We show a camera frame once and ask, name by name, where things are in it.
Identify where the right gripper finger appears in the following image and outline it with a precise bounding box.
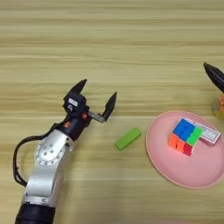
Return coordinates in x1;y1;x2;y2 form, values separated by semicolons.
203;62;224;95

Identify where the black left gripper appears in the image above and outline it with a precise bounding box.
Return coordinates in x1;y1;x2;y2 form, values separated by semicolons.
52;78;118;141

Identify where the orange juice bottle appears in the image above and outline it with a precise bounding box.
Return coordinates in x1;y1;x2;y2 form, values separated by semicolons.
212;93;224;118

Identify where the green rectangular block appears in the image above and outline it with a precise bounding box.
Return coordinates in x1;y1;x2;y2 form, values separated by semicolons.
114;127;143;151

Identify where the white and pink card box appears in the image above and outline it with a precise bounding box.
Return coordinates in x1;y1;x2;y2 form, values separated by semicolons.
193;122;221;146

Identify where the multicoloured puzzle cube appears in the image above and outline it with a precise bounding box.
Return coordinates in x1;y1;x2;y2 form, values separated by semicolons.
167;117;204;157

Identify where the left gripper labelled black box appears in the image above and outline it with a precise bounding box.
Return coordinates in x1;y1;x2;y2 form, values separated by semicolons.
63;90;88;117

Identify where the pink round plate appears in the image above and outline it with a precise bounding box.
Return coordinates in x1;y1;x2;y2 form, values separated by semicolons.
145;109;224;189

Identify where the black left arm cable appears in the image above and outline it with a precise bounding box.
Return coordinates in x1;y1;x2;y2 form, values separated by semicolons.
12;123;62;187

